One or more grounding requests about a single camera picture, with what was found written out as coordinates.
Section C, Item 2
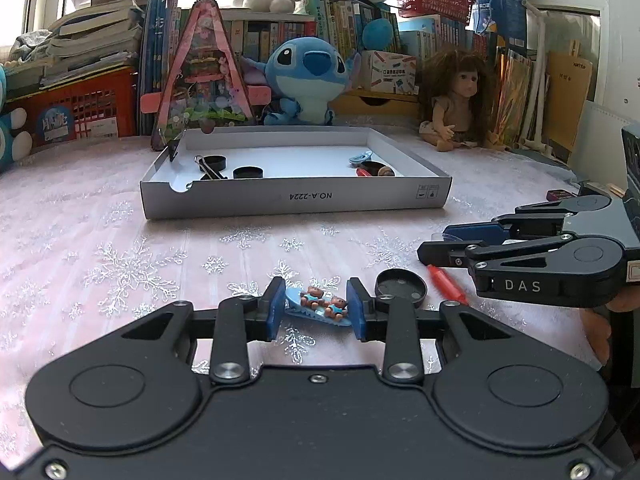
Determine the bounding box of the red crayon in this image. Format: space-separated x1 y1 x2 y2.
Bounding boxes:
356 167 373 178
426 264 469 306

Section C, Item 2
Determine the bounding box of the light blue hair clip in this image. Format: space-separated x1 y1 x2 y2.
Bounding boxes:
349 151 373 167

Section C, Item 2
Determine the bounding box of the large black binder clip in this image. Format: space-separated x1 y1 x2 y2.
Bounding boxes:
194 155 227 181

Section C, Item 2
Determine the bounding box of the person right hand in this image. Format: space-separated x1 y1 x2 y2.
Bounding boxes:
580 287 640 365

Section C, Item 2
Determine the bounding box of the white cardboard box tray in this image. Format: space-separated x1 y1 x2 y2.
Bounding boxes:
140 126 452 220

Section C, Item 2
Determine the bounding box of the brown haired doll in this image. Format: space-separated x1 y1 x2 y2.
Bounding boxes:
419 50 499 152

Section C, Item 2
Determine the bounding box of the wooden drawer shelf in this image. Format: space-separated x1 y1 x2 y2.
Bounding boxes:
330 90 420 119

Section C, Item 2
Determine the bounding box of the small black binder clip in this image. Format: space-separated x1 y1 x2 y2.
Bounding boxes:
167 138 180 162

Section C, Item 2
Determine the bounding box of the white patterned cardboard box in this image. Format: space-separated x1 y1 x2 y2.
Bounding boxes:
359 50 416 94

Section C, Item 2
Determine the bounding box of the Stitch plush toy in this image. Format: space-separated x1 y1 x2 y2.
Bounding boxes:
241 37 361 126

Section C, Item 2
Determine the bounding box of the pink triangular dollhouse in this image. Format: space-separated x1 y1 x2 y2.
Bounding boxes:
140 0 264 152

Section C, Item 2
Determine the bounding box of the red plastic crate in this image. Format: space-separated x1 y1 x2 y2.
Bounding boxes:
6 66 138 148

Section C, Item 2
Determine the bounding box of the row of books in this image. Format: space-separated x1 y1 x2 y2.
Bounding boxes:
136 0 501 134

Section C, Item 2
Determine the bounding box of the Doraemon plush toy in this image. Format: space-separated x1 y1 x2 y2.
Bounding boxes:
0 67 32 172

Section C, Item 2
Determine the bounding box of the stack of books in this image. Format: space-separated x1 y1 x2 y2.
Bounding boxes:
40 0 154 89

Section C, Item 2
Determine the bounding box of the red wire basket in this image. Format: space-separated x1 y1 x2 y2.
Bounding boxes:
397 0 474 24

